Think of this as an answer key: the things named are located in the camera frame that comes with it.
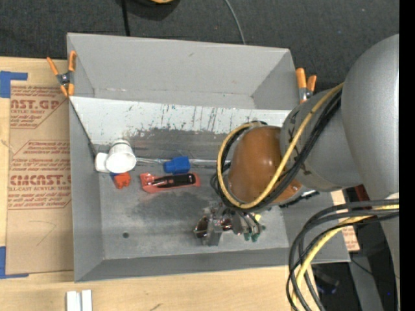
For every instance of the pale grey metal gripper finger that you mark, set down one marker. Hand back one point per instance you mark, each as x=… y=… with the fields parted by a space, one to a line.
x=214 y=233

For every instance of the brown sunglasses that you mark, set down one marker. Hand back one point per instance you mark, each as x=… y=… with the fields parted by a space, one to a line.
x=201 y=228

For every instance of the grey metal bin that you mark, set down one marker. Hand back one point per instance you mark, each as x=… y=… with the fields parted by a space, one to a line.
x=162 y=225

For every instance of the red and black utility knife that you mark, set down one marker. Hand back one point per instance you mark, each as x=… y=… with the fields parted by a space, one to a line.
x=168 y=182

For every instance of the blue block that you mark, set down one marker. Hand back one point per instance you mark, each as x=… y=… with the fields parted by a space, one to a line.
x=176 y=165

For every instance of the small orange-red block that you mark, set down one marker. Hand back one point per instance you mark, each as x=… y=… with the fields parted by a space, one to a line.
x=122 y=180

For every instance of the white plastic cup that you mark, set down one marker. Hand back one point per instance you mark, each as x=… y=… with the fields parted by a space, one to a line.
x=120 y=160

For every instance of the small white cylinder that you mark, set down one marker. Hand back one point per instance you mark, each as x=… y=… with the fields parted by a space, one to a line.
x=101 y=162

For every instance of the brown cardboard board red print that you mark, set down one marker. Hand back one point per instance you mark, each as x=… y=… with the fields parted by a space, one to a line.
x=35 y=232

